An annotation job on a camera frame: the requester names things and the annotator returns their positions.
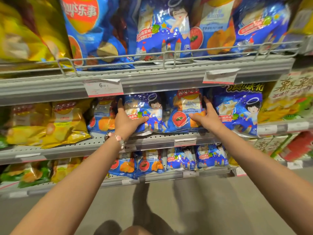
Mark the person's right hand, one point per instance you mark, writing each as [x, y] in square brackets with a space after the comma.
[210, 119]

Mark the person's left hand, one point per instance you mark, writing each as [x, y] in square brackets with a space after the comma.
[127, 126]

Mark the yellow Lay's chips bag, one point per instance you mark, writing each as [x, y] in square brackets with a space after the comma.
[22, 39]

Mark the person's right forearm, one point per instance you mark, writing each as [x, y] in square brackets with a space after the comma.
[269, 178]

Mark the person's left forearm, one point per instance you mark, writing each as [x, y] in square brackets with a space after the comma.
[68, 193]

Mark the person's leg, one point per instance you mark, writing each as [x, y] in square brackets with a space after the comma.
[135, 231]

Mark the white price tag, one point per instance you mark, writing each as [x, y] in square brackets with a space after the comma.
[129, 148]
[30, 157]
[267, 129]
[298, 126]
[190, 174]
[18, 194]
[221, 76]
[103, 88]
[185, 142]
[130, 181]
[295, 165]
[240, 171]

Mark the black smart watch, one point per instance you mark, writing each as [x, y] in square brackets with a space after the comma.
[106, 137]

